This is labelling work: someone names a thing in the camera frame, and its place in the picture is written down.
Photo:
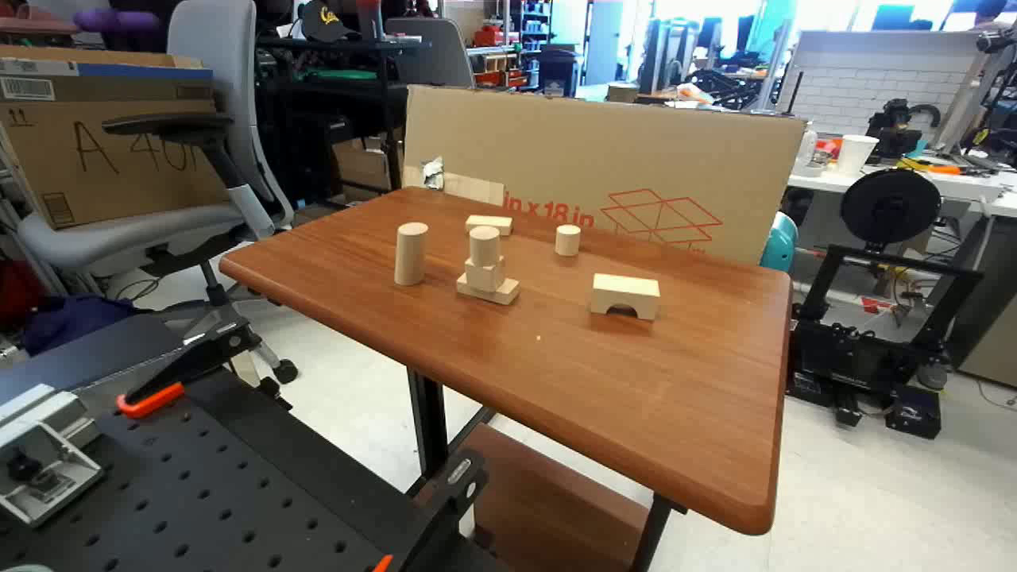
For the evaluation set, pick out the tall wooden cylinder block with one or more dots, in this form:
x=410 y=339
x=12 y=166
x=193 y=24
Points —
x=410 y=251

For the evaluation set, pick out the small flat wooden block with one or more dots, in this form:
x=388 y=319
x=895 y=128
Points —
x=500 y=223

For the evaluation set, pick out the wooden arch block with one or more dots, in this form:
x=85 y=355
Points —
x=613 y=289

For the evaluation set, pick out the large cardboard sheet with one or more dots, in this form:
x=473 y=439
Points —
x=691 y=179

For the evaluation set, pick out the brown cardboard box left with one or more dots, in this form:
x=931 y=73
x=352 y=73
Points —
x=55 y=108

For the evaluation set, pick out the wooden cylinder on square base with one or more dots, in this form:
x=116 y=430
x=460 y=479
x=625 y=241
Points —
x=485 y=266

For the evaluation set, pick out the black clamp foreground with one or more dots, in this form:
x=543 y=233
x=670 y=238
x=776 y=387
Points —
x=432 y=524

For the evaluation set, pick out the orange black clamp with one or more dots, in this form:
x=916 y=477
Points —
x=198 y=359

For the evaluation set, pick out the black perforated workbench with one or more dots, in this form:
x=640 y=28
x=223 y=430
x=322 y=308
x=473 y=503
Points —
x=223 y=479

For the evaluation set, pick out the white paper cup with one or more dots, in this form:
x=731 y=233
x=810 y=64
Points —
x=854 y=153

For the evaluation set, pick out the grey office chair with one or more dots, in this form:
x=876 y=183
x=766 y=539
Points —
x=89 y=330

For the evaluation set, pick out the grey metal bracket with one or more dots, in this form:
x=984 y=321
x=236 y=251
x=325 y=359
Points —
x=42 y=453

